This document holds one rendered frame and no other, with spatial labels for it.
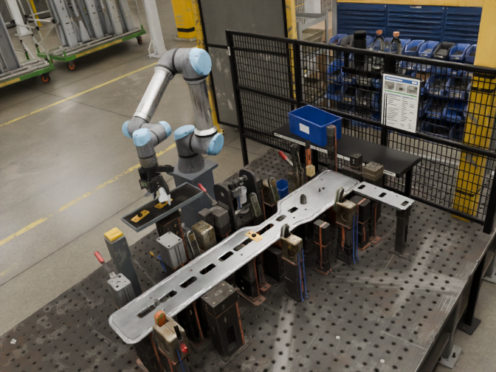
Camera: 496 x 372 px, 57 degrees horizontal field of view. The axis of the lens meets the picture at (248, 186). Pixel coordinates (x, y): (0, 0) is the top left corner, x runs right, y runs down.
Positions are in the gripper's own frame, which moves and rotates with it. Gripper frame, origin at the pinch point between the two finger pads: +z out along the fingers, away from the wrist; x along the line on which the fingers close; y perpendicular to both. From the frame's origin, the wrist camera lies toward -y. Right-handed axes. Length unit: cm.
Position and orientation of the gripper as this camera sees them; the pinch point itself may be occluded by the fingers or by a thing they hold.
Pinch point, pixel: (162, 199)
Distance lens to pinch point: 211.0
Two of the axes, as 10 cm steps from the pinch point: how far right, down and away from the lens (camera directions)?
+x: 7.9, 2.5, -5.6
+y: -6.0, 4.8, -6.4
